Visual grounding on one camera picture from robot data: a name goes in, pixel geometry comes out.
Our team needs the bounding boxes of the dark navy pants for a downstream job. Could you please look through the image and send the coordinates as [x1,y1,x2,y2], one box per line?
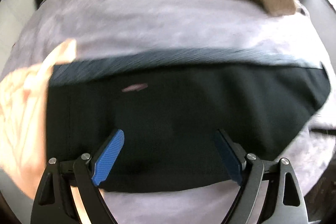
[46,49,330,193]

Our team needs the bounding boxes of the peach orange garment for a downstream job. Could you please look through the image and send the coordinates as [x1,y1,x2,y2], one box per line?
[1,39,77,198]

